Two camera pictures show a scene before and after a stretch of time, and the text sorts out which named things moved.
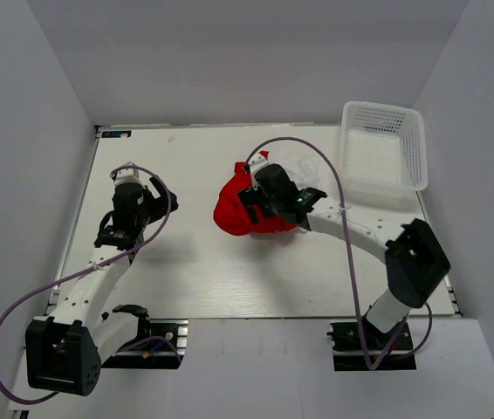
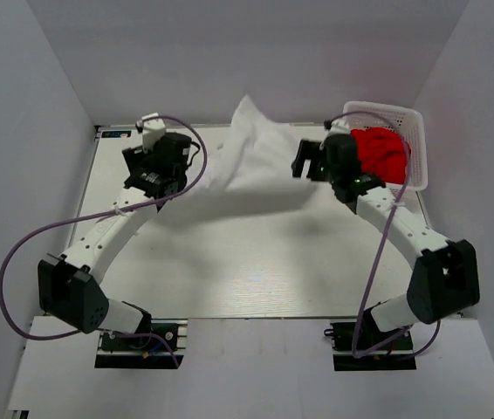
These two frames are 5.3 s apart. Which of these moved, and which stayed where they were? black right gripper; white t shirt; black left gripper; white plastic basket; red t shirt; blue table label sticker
Moved: black right gripper; white t shirt; black left gripper; red t shirt
Stayed: white plastic basket; blue table label sticker
